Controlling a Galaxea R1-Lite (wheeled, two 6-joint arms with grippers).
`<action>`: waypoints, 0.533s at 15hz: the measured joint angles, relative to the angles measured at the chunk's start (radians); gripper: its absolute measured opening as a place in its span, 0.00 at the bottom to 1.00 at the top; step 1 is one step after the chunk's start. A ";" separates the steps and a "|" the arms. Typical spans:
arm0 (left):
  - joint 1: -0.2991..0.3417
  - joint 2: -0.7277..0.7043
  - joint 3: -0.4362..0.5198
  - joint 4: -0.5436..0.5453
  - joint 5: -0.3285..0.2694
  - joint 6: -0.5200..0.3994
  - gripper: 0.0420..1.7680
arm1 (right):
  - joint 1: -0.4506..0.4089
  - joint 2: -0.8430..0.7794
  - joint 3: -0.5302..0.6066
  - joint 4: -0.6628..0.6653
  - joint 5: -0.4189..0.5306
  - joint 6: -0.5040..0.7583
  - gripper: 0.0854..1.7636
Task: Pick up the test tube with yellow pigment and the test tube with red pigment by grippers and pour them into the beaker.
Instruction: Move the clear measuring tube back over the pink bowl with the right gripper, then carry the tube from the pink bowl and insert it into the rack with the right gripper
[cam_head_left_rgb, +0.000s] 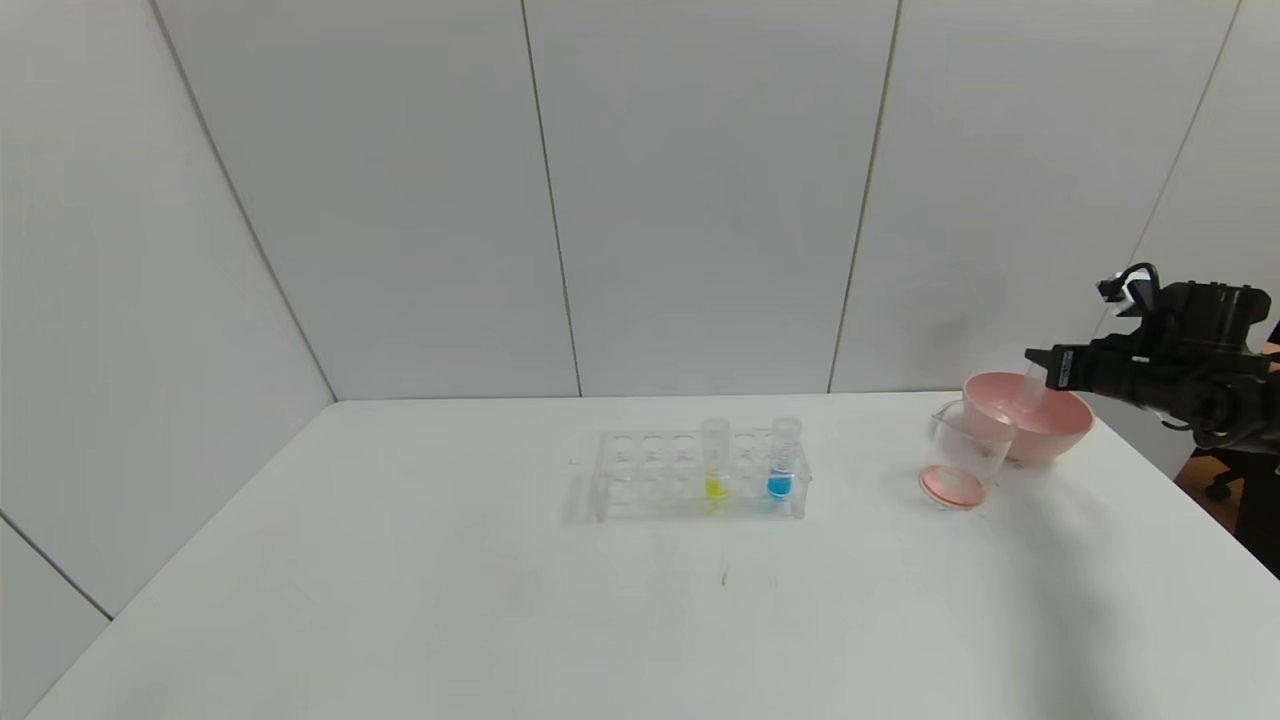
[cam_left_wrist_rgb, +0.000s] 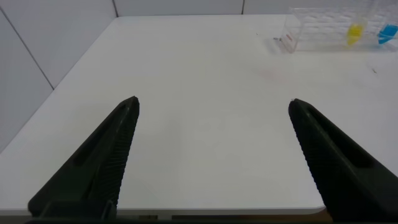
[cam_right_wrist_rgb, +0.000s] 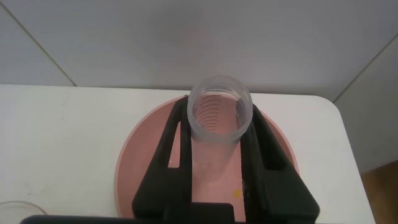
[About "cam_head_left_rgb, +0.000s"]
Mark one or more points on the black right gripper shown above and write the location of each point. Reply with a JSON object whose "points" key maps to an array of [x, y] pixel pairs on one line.
{"points": [[1064, 369]]}

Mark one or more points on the test tube with red pigment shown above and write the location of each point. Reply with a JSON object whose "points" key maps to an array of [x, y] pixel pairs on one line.
{"points": [[1033, 395]]}

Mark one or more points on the clear glass beaker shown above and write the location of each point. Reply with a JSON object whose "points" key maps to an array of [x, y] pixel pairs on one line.
{"points": [[955, 485]]}

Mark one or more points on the test tube with blue pigment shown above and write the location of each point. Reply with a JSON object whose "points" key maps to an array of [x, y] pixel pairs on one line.
{"points": [[779, 486]]}

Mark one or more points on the test tube with yellow pigment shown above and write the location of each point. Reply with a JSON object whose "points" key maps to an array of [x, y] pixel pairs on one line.
{"points": [[714, 488]]}

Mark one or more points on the clear acrylic test tube rack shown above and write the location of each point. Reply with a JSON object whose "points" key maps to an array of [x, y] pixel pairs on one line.
{"points": [[660, 470]]}

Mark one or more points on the pink bowl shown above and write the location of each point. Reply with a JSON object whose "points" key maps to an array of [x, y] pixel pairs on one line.
{"points": [[1050, 430]]}

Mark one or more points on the black office chair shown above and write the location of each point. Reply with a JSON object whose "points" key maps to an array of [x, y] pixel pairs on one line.
{"points": [[1255, 500]]}

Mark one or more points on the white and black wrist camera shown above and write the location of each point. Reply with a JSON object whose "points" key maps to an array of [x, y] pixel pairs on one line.
{"points": [[1130, 295]]}

